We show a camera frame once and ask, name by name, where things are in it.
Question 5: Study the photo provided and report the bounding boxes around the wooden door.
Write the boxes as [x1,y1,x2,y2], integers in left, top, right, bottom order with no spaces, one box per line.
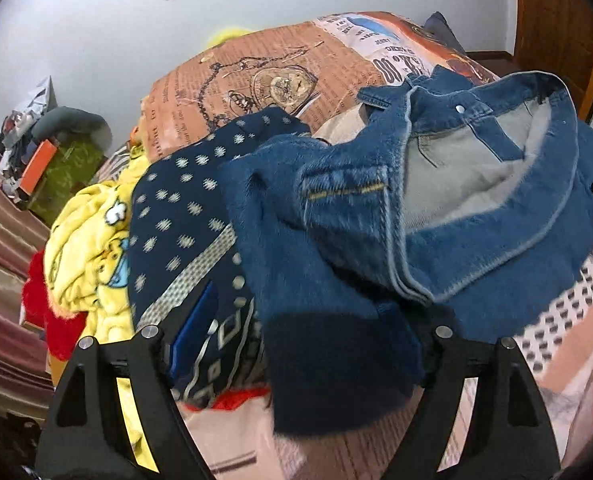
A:
[513,0,593,122]

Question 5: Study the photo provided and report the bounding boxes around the orange box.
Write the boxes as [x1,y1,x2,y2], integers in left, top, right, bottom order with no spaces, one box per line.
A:
[18,140,60,199]

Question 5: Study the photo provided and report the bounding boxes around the green patterned cloth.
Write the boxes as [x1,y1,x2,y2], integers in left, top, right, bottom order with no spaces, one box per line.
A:
[29,140,108,217]

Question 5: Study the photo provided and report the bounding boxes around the navy patterned sweater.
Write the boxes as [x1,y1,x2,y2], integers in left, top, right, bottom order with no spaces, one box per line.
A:
[126,107,328,407]

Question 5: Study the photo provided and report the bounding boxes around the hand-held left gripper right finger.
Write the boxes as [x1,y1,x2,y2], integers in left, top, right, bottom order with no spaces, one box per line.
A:
[381,305,565,480]

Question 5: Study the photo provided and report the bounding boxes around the wooden bed footboard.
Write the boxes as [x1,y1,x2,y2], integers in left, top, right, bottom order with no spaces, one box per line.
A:
[465,50,520,77]

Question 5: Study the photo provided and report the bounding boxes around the yellow cartoon fleece garment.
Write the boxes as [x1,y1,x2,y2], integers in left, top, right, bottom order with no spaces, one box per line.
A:
[44,155,163,472]

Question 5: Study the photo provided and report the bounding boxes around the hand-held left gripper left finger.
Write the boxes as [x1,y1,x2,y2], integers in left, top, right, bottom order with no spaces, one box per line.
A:
[35,280,218,480]

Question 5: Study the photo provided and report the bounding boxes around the blue denim jacket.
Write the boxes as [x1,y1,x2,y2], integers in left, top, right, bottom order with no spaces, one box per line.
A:
[219,67,593,436]

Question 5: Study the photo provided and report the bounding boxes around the yellow plush toy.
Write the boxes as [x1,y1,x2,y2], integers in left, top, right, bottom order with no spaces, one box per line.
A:
[206,27,253,52]

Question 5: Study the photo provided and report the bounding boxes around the printed orange bed blanket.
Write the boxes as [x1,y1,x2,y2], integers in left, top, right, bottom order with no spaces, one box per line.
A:
[136,10,593,480]

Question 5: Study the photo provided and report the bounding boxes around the grey neck pillow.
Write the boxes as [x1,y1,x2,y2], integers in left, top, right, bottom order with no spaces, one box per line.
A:
[31,106,112,147]

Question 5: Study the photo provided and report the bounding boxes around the pile of clutter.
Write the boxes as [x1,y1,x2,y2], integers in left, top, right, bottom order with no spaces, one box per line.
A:
[0,76,58,196]

